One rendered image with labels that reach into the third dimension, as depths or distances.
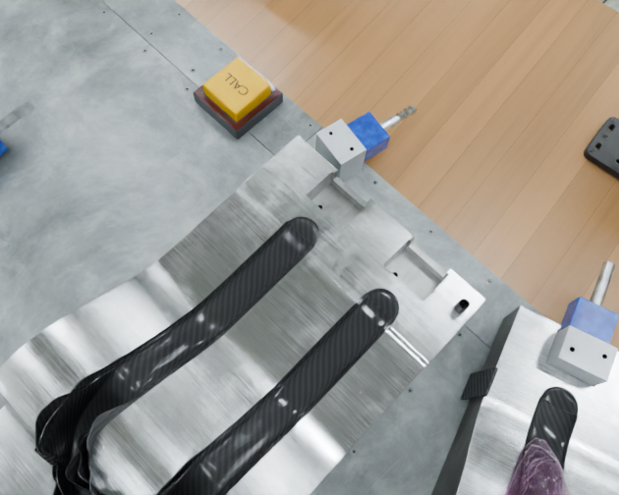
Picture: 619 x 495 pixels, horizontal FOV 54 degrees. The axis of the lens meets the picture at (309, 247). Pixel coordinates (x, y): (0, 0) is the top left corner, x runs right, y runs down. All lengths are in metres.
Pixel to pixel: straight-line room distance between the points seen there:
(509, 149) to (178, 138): 0.41
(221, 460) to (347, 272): 0.21
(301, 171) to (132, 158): 0.23
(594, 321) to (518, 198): 0.19
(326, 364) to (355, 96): 0.37
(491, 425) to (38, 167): 0.59
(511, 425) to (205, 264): 0.34
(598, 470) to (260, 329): 0.34
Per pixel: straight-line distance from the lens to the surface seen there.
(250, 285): 0.60
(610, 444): 0.67
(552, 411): 0.66
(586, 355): 0.64
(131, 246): 0.72
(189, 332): 0.59
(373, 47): 0.85
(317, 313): 0.59
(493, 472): 0.60
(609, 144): 0.84
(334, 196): 0.65
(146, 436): 0.54
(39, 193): 0.78
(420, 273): 0.63
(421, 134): 0.78
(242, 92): 0.76
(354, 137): 0.70
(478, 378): 0.66
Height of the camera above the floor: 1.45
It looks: 69 degrees down
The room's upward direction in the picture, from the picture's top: 4 degrees clockwise
